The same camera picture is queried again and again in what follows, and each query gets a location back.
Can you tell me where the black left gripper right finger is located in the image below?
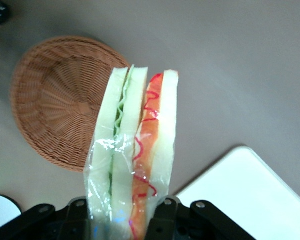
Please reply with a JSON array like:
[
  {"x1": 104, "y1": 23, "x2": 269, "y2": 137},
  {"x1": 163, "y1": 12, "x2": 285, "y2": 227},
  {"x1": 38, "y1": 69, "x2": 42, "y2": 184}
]
[{"x1": 145, "y1": 195, "x2": 256, "y2": 240}]

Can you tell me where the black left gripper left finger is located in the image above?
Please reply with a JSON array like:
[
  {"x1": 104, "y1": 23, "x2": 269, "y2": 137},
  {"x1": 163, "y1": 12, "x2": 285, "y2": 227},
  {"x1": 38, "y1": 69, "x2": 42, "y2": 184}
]
[{"x1": 0, "y1": 198, "x2": 94, "y2": 240}]

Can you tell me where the triangle sandwich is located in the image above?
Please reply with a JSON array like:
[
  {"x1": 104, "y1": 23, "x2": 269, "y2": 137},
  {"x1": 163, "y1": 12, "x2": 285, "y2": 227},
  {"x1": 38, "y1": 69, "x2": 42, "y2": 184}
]
[{"x1": 83, "y1": 64, "x2": 180, "y2": 240}]

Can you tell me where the beige plastic tray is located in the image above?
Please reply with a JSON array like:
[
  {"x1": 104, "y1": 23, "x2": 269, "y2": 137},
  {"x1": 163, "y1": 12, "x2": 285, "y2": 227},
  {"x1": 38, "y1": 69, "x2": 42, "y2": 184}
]
[{"x1": 176, "y1": 146, "x2": 300, "y2": 240}]

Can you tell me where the brown round wicker basket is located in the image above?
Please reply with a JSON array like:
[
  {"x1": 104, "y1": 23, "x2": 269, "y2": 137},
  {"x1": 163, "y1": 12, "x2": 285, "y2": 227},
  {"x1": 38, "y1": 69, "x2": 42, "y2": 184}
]
[{"x1": 9, "y1": 36, "x2": 131, "y2": 173}]

